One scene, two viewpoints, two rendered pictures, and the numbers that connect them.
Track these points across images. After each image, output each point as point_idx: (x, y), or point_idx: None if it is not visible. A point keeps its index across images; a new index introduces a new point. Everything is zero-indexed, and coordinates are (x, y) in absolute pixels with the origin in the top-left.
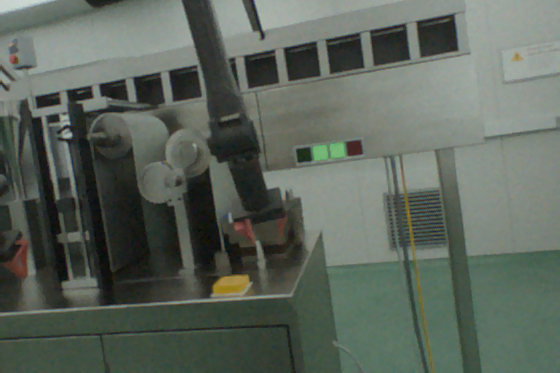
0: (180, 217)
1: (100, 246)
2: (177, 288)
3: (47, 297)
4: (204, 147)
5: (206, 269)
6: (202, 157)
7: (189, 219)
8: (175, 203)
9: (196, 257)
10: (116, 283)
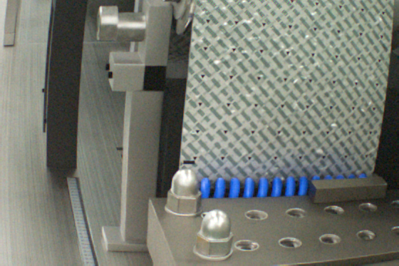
0: (126, 118)
1: (60, 93)
2: (15, 245)
3: (13, 132)
4: None
5: (130, 262)
6: None
7: (141, 135)
8: (110, 80)
9: (143, 227)
10: (61, 175)
